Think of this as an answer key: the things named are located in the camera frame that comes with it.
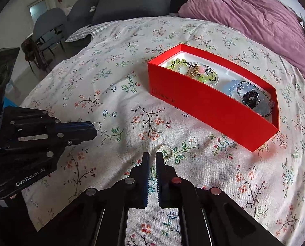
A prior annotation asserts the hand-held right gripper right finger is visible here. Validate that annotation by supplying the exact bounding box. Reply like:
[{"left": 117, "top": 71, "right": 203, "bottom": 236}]
[{"left": 155, "top": 152, "right": 284, "bottom": 246}]

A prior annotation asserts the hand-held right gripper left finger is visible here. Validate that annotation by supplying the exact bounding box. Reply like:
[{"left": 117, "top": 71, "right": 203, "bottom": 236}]
[{"left": 37, "top": 152, "right": 150, "bottom": 246}]

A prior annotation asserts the small pearl ring bracelet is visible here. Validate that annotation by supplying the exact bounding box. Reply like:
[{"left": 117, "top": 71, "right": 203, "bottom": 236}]
[{"left": 156, "top": 144, "right": 174, "bottom": 160}]

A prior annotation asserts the grey checkered sheet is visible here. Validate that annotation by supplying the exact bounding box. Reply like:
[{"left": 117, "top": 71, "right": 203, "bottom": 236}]
[{"left": 65, "top": 22, "right": 123, "bottom": 43}]

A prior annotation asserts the gold ring pendant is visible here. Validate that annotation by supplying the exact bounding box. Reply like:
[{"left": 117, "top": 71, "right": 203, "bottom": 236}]
[{"left": 186, "top": 64, "right": 200, "bottom": 78}]

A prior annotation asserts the green bead bracelet black cord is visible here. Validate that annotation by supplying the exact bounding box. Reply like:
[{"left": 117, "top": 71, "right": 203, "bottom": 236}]
[{"left": 168, "top": 58, "right": 218, "bottom": 83}]

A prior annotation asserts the green bead necklace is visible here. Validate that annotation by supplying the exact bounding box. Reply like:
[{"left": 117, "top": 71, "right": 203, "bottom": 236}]
[{"left": 235, "top": 80, "right": 275, "bottom": 117}]

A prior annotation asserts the red cardboard box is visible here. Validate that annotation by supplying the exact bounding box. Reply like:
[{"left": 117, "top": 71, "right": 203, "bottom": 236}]
[{"left": 147, "top": 43, "right": 280, "bottom": 152}]

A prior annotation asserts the floral bedsheet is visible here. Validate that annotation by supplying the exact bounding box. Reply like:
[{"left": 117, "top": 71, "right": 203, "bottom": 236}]
[{"left": 22, "top": 15, "right": 305, "bottom": 246}]

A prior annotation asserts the purple pillow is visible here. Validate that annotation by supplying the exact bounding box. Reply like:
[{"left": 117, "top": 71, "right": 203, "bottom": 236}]
[{"left": 178, "top": 0, "right": 305, "bottom": 84}]

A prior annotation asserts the white pearl bracelet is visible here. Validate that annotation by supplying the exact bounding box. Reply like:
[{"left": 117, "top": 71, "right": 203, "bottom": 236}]
[{"left": 177, "top": 62, "right": 220, "bottom": 88}]

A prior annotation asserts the black hair claw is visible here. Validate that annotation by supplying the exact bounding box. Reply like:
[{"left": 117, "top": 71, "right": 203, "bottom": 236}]
[{"left": 242, "top": 92, "right": 261, "bottom": 106}]

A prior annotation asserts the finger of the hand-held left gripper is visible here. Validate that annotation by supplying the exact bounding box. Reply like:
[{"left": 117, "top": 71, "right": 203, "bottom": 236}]
[
  {"left": 58, "top": 121, "right": 97, "bottom": 134},
  {"left": 61, "top": 130, "right": 98, "bottom": 146}
]

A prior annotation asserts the dark grey pillow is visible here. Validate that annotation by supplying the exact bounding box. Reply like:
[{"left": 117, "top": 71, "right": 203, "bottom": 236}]
[{"left": 92, "top": 0, "right": 174, "bottom": 25}]

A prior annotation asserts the glass door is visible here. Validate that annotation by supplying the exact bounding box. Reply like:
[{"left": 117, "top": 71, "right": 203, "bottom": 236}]
[{"left": 28, "top": 0, "right": 50, "bottom": 19}]

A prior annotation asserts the pale blue bead bracelet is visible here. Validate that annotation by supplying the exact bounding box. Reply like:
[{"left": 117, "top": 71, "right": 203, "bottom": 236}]
[{"left": 222, "top": 79, "right": 271, "bottom": 117}]

